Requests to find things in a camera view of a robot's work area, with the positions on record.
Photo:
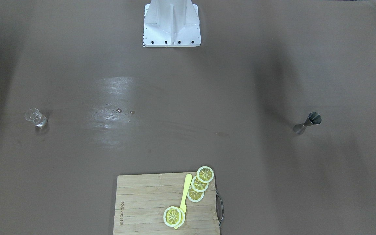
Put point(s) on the small clear glass measuring cup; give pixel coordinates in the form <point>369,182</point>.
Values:
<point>34,116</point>

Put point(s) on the lemon slice top of pair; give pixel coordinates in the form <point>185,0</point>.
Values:
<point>172,216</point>

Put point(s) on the bamboo cutting board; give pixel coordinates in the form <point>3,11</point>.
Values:
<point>142,199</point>

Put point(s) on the lemon slice near knife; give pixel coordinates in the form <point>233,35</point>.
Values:
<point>194,196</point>

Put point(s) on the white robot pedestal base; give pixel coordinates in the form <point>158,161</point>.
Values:
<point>171,23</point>

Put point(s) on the lemon slice end of row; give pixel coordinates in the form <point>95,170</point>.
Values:
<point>205,174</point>

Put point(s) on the lemon slice under pair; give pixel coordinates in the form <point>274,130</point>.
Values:
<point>183,217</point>

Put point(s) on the yellow plastic knife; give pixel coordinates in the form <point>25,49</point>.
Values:
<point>186,185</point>

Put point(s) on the steel double jigger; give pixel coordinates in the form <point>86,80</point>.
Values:
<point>313,118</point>

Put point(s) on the lemon slice middle of row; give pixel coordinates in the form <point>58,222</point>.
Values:
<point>199,186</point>

